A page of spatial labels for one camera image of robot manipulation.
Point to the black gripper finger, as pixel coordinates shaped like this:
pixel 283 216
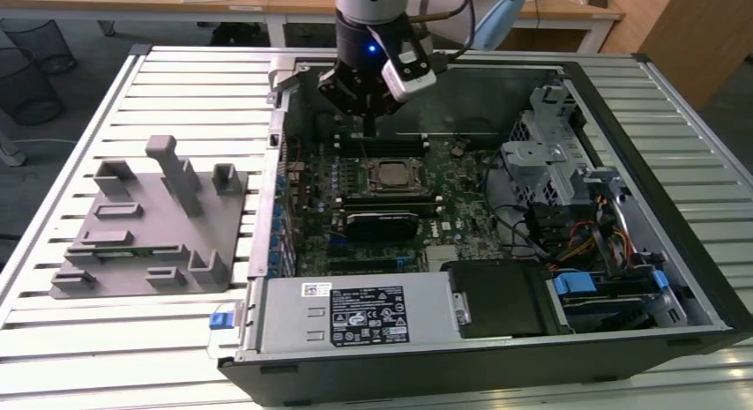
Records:
pixel 343 90
pixel 374 123

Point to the silver square CPU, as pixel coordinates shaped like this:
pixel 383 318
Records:
pixel 396 174

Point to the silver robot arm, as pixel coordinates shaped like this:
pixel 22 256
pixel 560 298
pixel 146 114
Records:
pixel 370 2

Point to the CPU socket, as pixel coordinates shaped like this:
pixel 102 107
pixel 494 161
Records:
pixel 365 193

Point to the black RAM slot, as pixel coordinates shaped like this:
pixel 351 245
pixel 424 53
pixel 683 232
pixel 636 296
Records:
pixel 394 140
pixel 379 151
pixel 389 197
pixel 391 203

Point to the round coin battery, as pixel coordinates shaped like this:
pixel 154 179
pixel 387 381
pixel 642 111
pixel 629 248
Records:
pixel 457 150

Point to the black bag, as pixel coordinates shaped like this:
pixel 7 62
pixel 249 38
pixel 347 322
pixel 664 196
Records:
pixel 238 34

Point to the black graphics card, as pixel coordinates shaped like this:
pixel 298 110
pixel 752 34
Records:
pixel 382 225

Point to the green motherboard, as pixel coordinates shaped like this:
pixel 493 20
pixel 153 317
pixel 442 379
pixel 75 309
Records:
pixel 470 216

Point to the silver drive cage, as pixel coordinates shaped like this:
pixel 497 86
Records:
pixel 529 163

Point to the blue expansion slot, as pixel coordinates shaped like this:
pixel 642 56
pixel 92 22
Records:
pixel 338 245

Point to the short black expansion slot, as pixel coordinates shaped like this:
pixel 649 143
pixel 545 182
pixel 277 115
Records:
pixel 362 265

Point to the silver chipset heatsink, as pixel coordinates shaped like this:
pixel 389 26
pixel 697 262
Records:
pixel 441 256

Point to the wooden desk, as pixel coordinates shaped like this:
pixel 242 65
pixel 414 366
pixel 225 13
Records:
pixel 118 4
pixel 558 13

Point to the grey parts rack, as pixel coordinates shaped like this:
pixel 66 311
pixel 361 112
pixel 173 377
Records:
pixel 153 216

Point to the silver power supply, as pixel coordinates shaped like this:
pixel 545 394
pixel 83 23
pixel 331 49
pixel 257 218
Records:
pixel 282 313

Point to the hard disk in blue carrier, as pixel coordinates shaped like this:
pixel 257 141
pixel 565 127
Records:
pixel 573 284

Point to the blue case latch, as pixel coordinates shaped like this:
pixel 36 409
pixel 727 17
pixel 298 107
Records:
pixel 219 321

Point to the black mesh waste bin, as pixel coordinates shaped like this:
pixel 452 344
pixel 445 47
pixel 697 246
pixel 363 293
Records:
pixel 30 92
pixel 42 44

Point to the wooden cabinet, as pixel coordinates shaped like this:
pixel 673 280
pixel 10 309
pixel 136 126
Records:
pixel 695 31

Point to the black open PC case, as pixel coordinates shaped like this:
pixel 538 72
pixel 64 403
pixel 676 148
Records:
pixel 412 383

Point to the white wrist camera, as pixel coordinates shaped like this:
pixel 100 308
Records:
pixel 412 81

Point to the silver metal bracket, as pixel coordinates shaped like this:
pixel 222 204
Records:
pixel 638 225

